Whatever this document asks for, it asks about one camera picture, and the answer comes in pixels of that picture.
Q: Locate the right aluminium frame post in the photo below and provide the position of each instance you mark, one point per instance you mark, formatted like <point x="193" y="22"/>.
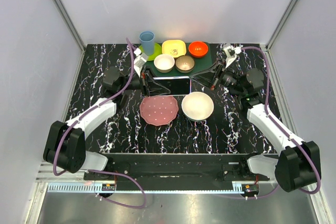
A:
<point x="285" y="16"/>

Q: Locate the orange red bowl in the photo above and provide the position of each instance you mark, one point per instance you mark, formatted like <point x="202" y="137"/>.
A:
<point x="198" y="49"/>

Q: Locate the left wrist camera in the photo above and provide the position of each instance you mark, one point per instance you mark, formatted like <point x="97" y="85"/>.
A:
<point x="140" y="60"/>

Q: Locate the cream small bowl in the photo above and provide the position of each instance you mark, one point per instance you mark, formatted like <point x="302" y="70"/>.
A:
<point x="164" y="63"/>

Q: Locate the blue plastic cup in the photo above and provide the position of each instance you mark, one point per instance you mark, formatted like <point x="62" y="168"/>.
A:
<point x="147" y="42"/>

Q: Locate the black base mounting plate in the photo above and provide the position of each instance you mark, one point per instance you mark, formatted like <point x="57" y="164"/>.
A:
<point x="227" y="167"/>

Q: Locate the dark green mat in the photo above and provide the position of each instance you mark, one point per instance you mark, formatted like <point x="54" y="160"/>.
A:
<point x="200" y="65"/>

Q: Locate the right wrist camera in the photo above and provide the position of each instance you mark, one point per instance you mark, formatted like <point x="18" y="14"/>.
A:
<point x="231" y="53"/>

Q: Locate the yellow square dish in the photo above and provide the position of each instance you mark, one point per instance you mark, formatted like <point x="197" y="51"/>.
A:
<point x="175" y="48"/>

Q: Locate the aluminium frame post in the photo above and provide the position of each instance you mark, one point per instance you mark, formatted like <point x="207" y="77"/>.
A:
<point x="69" y="24"/>
<point x="285" y="16"/>

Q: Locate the aluminium front rail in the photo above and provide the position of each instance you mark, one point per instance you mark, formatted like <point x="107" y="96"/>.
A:
<point x="82" y="182"/>

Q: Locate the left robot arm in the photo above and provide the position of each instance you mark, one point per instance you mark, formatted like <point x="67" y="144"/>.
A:
<point x="66" y="142"/>

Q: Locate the pink dotted plate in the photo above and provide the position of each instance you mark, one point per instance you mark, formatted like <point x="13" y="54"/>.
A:
<point x="159" y="110"/>

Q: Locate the lime green saucer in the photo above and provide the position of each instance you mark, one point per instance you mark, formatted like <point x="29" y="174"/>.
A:
<point x="157" y="51"/>

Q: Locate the phone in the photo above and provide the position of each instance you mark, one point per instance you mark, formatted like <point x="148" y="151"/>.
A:
<point x="179" y="85"/>

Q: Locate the large white bowl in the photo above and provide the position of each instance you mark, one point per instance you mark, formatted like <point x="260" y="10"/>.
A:
<point x="197" y="106"/>

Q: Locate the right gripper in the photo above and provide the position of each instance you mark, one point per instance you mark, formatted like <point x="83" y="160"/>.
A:
<point x="210" y="81"/>

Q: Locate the brown small bowl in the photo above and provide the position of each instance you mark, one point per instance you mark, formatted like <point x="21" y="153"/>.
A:
<point x="185" y="64"/>

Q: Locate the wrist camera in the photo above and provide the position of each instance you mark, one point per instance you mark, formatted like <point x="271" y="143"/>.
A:
<point x="140" y="60"/>
<point x="231" y="53"/>

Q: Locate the left aluminium frame post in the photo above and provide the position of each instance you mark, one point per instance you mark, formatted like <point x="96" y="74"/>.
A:
<point x="69" y="24"/>

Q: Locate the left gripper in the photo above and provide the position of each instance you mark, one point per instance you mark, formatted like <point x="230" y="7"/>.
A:
<point x="143" y="81"/>

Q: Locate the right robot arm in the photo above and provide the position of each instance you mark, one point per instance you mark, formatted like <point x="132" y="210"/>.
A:
<point x="298" y="164"/>

